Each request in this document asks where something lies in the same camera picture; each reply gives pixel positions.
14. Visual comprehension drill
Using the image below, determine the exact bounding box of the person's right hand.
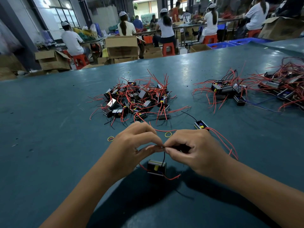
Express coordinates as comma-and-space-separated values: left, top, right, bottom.
163, 130, 234, 181

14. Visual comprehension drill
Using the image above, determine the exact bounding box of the large closed cardboard box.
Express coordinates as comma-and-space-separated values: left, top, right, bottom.
105, 36, 139, 58

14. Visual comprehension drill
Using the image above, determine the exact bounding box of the person's left hand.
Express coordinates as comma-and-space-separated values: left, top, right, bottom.
102, 122, 163, 182

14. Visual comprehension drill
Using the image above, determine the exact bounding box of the shallow cardboard box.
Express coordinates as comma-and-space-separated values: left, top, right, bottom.
189, 44, 212, 53

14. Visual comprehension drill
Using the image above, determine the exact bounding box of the low cardboard box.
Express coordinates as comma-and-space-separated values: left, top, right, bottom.
143, 46, 162, 59

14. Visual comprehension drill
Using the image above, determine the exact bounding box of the open cardboard box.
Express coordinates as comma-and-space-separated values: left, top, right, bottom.
35, 50, 72, 71

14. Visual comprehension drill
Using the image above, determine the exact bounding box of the central pile of wired modules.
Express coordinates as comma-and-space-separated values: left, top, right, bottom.
89, 71, 191, 133

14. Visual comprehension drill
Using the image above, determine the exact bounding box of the tilted cardboard box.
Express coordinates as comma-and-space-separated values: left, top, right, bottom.
259, 16, 304, 42

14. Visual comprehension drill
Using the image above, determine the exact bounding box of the person's left forearm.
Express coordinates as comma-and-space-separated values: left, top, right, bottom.
40, 166, 123, 228

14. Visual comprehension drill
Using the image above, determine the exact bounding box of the person's right forearm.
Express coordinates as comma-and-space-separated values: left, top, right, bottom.
221, 161, 304, 228

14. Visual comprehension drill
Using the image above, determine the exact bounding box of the blue plastic crate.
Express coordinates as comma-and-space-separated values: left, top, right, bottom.
206, 41, 238, 49
228, 38, 274, 46

